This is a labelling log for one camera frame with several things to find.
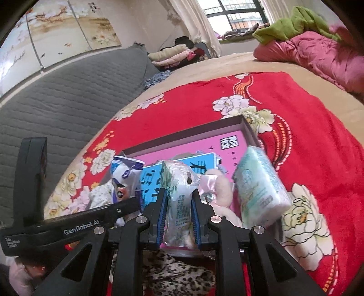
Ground dark clothes pile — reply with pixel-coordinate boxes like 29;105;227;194
173;36;209;61

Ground pink plush toy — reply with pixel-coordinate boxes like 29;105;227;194
199;168;242;228

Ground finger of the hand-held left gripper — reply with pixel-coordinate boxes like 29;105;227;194
108;196;140;219
13;137;48;225

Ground person's left forearm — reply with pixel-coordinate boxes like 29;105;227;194
8;258;43;296

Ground beige bed sheet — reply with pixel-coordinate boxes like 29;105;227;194
112;51;364;120

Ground green floral tissue pack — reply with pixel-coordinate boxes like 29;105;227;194
161;160;201;248

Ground leopard print cloth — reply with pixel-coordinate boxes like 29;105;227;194
112;252;217;296

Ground clothes on windowsill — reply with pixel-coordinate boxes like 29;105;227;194
219;24;270;43

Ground red floral blanket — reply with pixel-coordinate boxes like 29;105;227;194
44;71;364;296

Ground stack of folded clothes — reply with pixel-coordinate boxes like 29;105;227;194
148;44;190;69

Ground barred window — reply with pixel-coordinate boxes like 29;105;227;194
199;0;273;33

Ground white green tissue pack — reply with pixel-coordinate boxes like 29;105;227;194
234;146;292;230

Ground grey white floral cloth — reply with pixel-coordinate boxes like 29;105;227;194
88;179;120;211

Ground blue patterned cloth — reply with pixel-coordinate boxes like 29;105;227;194
142;71;172;90

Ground white curtain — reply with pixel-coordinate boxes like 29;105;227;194
260;0;285;26
168;0;221;59

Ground floral wall painting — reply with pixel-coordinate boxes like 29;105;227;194
0;0;123;97

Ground brown cardboard box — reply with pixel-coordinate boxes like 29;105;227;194
97;115;268;251

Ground blue white plastic packet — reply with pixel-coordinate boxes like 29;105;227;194
109;156;145;212

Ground green blanket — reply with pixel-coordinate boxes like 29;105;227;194
253;6;342;46

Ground pink quilt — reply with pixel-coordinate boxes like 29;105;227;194
253;24;364;100

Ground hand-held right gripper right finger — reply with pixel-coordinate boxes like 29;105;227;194
191;189;325;296

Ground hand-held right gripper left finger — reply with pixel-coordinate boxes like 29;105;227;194
33;188;168;296

